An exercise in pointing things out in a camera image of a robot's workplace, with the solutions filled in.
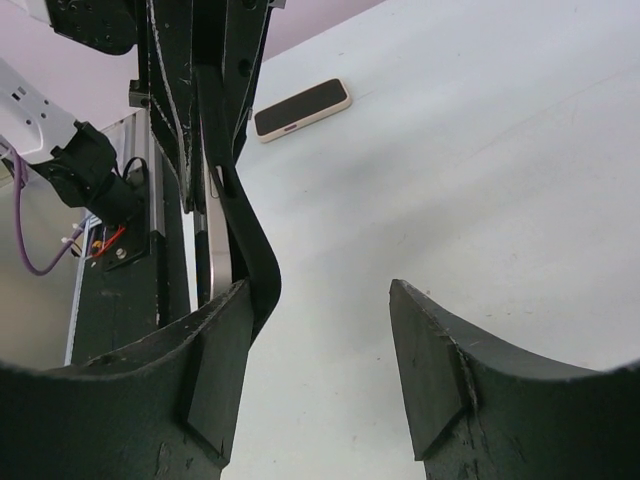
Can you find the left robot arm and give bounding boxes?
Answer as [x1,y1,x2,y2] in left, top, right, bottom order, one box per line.
[1,1,272,231]

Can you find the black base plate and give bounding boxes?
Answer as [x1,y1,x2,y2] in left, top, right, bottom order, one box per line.
[64,162,190,365]

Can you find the aluminium frame rail front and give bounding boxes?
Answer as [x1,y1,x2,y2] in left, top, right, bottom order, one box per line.
[109,110,165,235]

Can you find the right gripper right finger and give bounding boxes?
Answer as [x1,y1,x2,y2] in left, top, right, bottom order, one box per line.
[389,279,639,479]

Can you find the bare phone silver edge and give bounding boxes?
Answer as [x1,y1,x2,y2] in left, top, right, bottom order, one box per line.
[202,156,233,298]

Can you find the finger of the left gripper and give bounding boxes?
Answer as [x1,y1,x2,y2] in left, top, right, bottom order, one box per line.
[221,0,271,162]
[147,1,199,212]

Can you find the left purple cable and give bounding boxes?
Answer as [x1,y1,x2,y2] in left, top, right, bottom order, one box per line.
[0,144,84,277]

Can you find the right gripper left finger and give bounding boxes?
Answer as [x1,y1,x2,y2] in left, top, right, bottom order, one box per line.
[1,281,251,479]

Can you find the phone in pink case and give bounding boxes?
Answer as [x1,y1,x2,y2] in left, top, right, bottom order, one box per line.
[253,78,352,143]

